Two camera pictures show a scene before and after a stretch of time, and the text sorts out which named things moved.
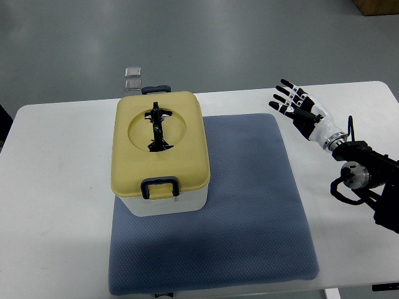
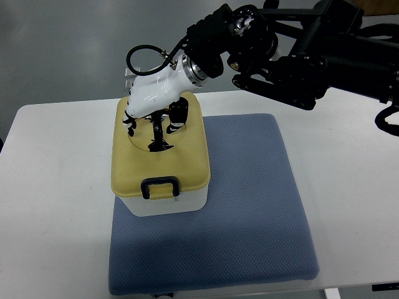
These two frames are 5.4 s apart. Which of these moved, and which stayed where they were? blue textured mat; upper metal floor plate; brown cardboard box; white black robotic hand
Moved: white black robotic hand
Stayed: blue textured mat; upper metal floor plate; brown cardboard box
